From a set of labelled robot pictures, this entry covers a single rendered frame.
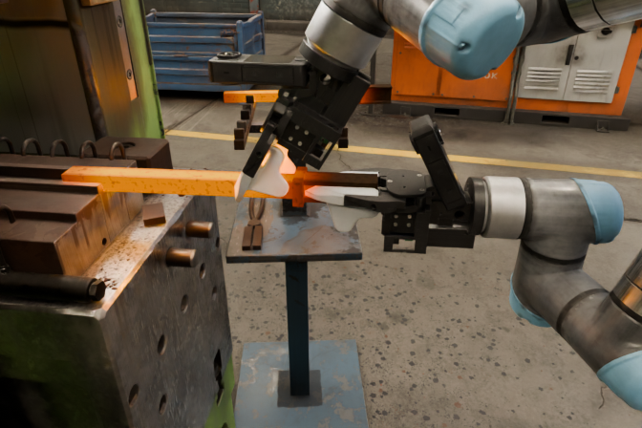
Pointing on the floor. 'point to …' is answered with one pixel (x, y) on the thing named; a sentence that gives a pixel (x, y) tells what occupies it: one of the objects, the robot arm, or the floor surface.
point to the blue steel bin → (200, 46)
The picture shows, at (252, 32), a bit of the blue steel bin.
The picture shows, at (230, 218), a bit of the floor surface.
